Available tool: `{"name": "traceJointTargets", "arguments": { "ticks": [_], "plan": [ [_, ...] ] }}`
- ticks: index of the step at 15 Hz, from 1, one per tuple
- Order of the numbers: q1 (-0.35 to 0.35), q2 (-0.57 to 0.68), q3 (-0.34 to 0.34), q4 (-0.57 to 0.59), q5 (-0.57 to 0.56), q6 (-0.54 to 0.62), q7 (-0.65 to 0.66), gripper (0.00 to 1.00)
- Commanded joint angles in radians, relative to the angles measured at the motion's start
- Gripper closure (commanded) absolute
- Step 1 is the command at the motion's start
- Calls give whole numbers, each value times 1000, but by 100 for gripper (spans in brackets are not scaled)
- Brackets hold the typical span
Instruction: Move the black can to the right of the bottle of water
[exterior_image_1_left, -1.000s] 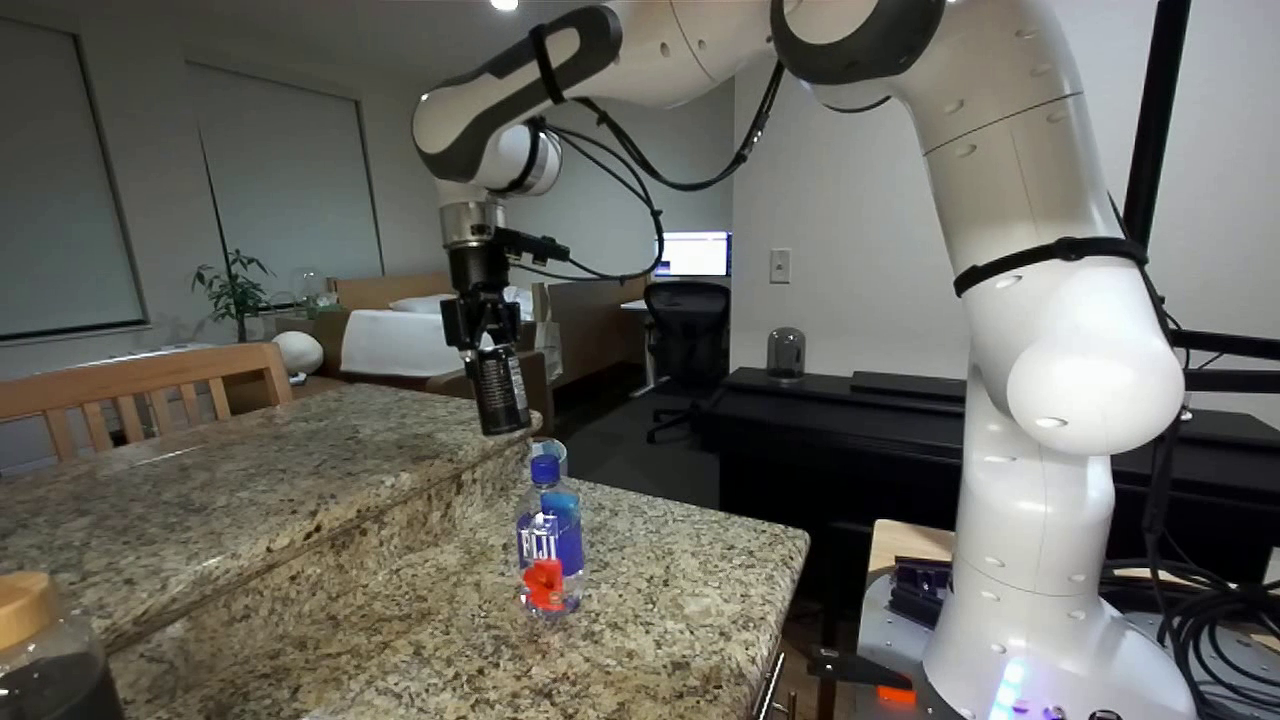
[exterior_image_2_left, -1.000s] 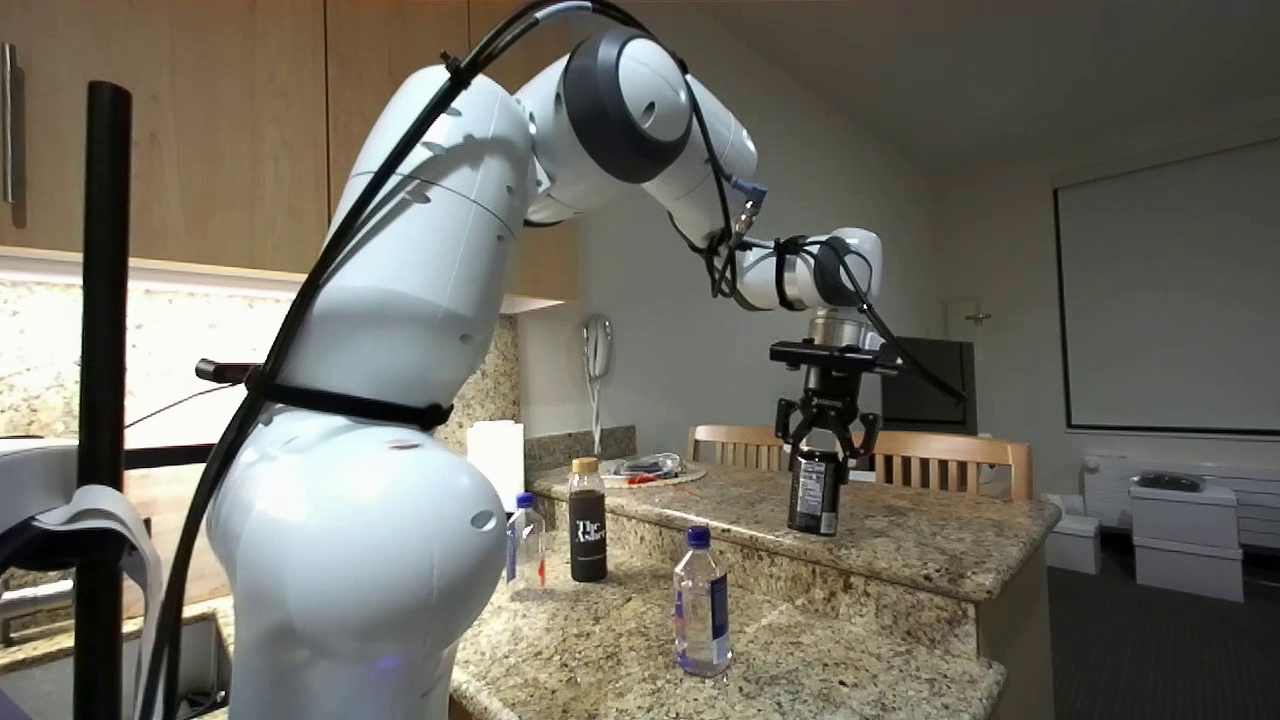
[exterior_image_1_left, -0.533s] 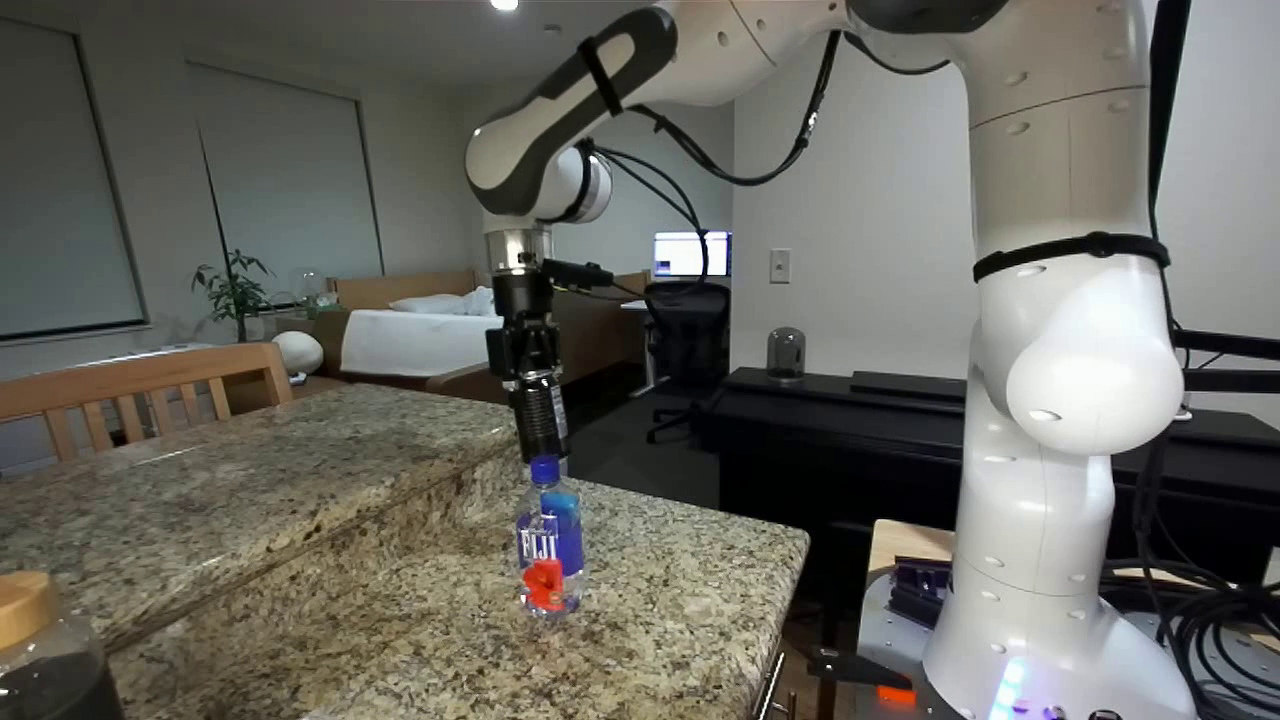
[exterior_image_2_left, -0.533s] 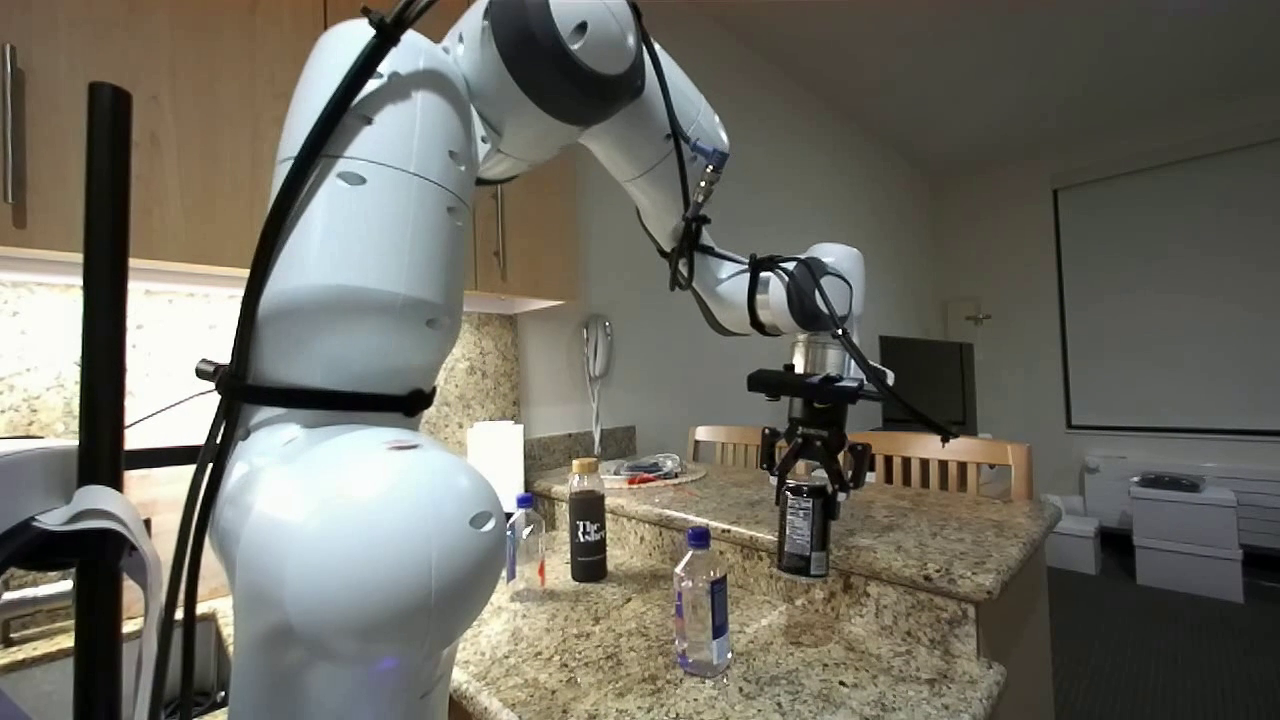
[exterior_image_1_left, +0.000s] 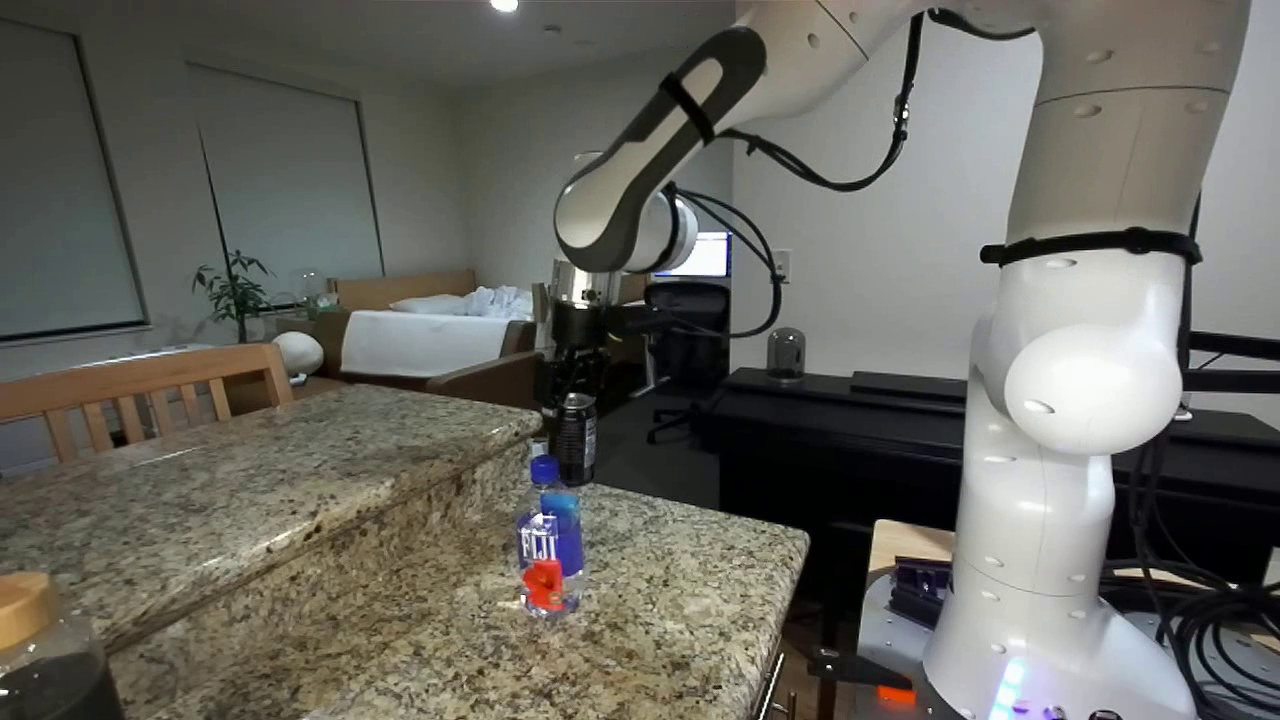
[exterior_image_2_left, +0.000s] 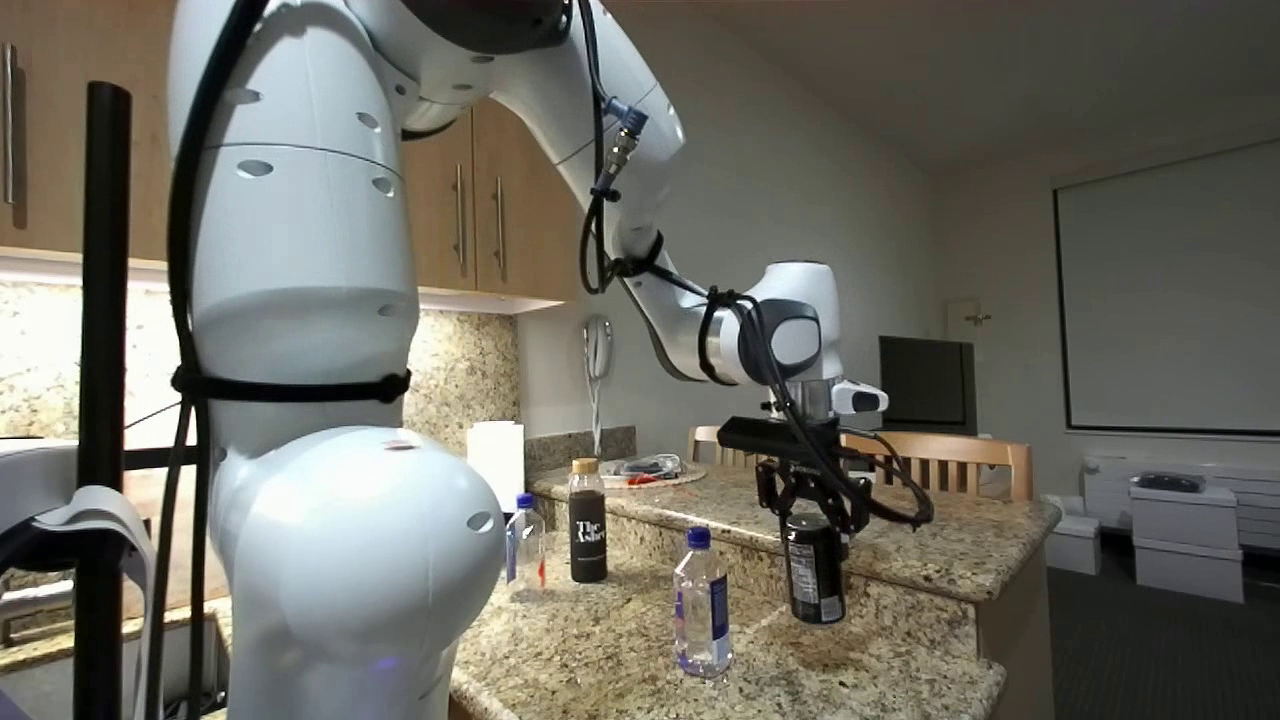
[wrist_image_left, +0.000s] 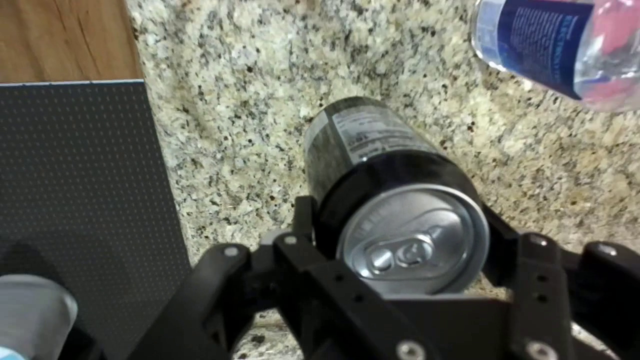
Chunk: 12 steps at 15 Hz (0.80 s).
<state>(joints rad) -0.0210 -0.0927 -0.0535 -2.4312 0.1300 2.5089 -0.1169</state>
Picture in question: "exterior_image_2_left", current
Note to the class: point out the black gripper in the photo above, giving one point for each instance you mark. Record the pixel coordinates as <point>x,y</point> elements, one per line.
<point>815,480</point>

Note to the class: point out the black drink can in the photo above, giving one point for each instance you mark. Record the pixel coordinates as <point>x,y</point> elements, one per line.
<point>817,587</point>

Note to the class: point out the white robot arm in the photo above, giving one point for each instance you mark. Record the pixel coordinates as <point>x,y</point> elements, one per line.
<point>321,241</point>

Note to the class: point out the water bottle with blue label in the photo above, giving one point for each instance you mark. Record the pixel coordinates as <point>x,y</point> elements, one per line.
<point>702,614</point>

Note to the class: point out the small clear plastic bottle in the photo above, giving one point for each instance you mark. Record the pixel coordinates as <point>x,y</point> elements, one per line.
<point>524,550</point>

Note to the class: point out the wooden chair back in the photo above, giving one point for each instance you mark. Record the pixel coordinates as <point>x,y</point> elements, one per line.
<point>961,461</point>

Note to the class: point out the small red object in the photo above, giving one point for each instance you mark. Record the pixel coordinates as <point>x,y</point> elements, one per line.
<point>651,468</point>

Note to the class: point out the black television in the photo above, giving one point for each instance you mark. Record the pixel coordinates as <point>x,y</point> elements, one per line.
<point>925,386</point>

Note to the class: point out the dark jar with tan lid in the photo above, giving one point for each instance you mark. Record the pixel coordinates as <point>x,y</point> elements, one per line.
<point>589,532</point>

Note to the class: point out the small white box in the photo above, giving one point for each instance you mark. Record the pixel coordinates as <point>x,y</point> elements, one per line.
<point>1071,537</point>

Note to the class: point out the white paper towel roll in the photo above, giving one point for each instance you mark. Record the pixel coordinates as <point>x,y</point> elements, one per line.
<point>497,461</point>

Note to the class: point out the white printer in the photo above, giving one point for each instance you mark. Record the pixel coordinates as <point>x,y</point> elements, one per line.
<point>1185,532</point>

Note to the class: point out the grey projector screen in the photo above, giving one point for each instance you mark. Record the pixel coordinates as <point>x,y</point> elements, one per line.
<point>1174,284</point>

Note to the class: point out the white low shelf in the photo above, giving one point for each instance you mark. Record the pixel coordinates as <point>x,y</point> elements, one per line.
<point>1263,486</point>

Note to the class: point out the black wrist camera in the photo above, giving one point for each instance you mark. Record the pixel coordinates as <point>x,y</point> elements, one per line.
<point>780,435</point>

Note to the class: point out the wooden wall cabinets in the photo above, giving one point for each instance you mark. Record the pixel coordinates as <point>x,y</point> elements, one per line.
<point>493,212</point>

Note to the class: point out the black stand frame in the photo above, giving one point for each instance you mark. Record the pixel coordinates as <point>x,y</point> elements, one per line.
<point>102,403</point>

